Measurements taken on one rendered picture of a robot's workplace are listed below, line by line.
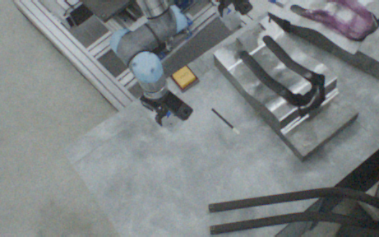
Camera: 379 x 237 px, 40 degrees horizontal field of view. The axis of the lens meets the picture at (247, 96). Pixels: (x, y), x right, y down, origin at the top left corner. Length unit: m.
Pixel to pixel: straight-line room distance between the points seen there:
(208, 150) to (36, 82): 1.49
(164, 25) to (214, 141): 0.52
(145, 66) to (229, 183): 0.57
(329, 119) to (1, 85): 1.96
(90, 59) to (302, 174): 1.43
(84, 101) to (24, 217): 0.66
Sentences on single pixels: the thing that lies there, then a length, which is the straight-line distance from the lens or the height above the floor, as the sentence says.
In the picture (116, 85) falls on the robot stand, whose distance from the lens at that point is 2.69.
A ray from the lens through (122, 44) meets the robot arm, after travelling 1.49.
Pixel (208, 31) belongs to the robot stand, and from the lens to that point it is 2.77.
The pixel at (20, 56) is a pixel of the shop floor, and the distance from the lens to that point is 3.22.
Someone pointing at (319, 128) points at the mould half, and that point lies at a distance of 1.80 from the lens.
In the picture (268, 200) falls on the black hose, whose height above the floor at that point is 0.88.
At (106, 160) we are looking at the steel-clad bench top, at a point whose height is 0.80.
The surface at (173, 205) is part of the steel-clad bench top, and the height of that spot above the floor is 0.80.
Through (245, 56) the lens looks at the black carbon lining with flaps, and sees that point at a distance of 1.89.
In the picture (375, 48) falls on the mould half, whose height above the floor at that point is 0.91.
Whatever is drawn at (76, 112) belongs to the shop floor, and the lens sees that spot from 2.93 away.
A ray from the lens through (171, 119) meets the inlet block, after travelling 1.71.
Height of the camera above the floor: 2.50
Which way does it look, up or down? 63 degrees down
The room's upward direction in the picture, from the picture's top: 3 degrees counter-clockwise
